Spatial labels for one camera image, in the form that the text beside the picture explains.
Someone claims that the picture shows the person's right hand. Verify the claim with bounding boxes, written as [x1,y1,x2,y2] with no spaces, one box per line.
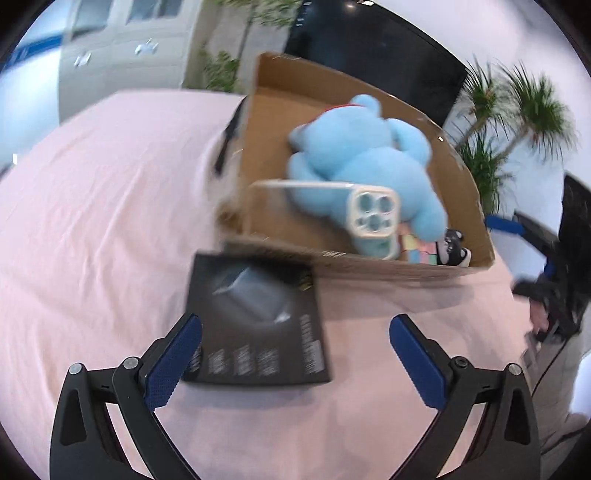
[529,300,556,342]

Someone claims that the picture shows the pink bed sheet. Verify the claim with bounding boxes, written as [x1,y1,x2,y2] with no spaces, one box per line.
[1,90,530,479]

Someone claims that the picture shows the grey metal cabinet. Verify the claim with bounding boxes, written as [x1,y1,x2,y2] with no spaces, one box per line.
[58,1,204,122]

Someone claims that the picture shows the palm-like potted plant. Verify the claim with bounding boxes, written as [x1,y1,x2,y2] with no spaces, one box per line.
[454,60,578,214]

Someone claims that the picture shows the black white small toy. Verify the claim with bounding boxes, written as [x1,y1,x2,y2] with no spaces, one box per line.
[436,229,472,268]

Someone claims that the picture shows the black charger box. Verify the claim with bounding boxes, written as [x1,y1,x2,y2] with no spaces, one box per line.
[182,253,332,387]

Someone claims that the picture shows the green leafy plant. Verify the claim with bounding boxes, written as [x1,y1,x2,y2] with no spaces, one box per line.
[182,1,300,94]

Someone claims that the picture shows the pastel magic cube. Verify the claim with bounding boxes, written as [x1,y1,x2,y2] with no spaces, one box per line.
[398,223,438,265]

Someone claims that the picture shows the beige phone case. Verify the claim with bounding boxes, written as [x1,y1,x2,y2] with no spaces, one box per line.
[249,179,401,260]

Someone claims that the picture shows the brown cardboard box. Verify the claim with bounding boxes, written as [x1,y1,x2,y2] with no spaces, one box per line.
[218,52,495,279]

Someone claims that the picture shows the light blue plush toy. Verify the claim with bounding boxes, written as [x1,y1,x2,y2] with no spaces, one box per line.
[287,94,448,242]

